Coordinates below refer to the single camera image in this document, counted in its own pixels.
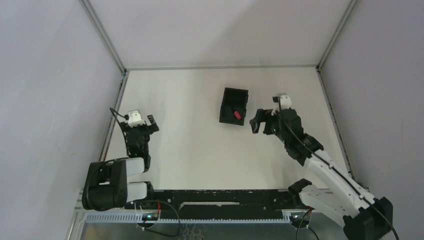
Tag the right green circuit board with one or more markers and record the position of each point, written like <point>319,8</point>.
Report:
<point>297,222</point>

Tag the right aluminium frame rail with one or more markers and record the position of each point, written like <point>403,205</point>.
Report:
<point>327,77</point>

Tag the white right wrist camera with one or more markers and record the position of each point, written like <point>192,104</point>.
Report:
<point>282,101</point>

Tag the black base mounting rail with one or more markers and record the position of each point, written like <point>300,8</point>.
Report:
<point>207,204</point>

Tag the green circuit board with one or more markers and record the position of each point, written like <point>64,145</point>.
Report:
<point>149,217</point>
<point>297,222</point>

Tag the black plastic bin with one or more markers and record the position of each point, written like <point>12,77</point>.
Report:
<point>233,99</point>

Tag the rear aluminium frame rail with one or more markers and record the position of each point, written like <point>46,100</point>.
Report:
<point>203,67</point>

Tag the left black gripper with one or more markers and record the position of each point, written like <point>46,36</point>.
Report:
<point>142,127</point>

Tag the white slotted cable duct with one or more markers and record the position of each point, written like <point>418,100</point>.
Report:
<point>131,217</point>

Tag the red handled screwdriver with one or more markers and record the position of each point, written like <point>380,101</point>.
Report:
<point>237,115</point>

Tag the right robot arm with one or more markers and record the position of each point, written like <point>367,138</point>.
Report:
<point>358,212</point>

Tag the left aluminium frame rail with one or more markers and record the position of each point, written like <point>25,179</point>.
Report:
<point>96,22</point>

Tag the left green circuit board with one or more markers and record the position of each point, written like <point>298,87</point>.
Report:
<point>149,217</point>

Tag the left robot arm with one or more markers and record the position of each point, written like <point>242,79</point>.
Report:
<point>107,184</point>

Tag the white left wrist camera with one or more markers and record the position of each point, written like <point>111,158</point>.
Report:
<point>135,119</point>

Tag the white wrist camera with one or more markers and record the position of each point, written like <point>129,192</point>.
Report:
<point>282,101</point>
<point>135,119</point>

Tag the aluminium frame rail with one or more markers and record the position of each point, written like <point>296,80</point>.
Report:
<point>96,22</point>
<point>203,67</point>
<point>327,77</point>

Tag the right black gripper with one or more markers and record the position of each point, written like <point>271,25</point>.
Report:
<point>267,120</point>

